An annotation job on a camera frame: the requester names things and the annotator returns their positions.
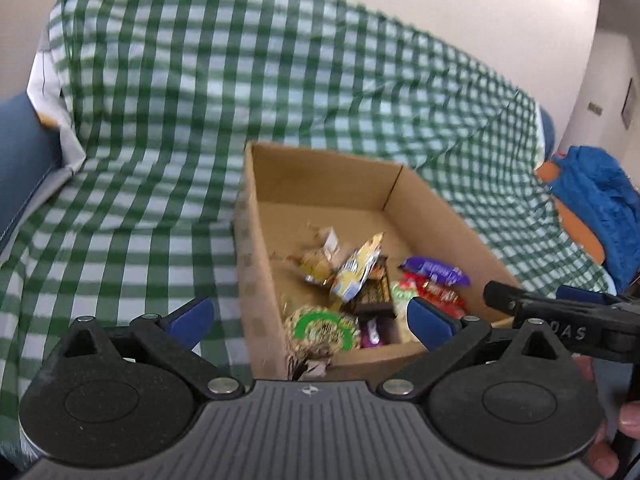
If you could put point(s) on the brown cardboard box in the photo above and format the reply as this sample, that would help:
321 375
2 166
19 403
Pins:
310 190

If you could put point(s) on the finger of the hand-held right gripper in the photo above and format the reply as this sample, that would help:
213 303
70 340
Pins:
580 294
505 297

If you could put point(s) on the clear cookie bag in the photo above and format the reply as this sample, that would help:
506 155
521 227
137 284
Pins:
317 260

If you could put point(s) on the orange cushion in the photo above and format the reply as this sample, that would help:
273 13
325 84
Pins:
575 225

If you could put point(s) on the dark chocolate bar packet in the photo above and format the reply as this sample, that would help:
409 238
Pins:
375 292

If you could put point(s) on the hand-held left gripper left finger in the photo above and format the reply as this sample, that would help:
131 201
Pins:
192 320

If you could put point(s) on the yellow snack bar packet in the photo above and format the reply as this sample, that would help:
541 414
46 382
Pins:
357 270

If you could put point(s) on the small purple snack packet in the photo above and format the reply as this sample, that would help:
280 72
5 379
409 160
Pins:
372 332

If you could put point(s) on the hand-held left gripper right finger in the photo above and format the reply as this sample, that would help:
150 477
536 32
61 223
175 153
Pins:
430 322

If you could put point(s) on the person's right hand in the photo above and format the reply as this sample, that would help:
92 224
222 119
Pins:
602 460

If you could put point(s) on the green checkered cloth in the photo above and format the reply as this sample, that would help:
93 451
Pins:
225 75

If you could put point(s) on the peanut bag with green label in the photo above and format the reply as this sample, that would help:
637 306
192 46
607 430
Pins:
322 330

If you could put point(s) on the blue fluffy blanket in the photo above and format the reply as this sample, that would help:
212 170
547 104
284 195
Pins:
595 185

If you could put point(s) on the green and red snack packet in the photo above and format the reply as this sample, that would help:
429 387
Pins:
402 296

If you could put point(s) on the wall switch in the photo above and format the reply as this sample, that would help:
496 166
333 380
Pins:
594 108

